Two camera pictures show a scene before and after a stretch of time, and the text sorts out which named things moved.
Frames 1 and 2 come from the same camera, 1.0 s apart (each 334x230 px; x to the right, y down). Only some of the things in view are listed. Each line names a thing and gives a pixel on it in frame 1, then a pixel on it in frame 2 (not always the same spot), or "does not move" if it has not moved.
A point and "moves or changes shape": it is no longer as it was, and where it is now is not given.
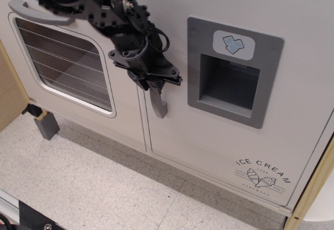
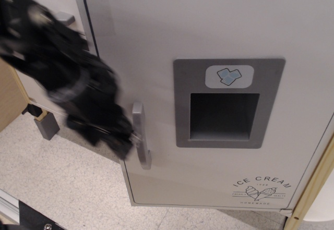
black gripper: (141, 61) to (93, 109)
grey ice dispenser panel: (230, 70) to (225, 103)
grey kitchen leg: (48, 126) does not move
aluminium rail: (9, 207) does not move
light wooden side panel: (14, 97) does not move
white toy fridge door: (256, 99) moves or changes shape
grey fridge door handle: (160, 106) to (143, 150)
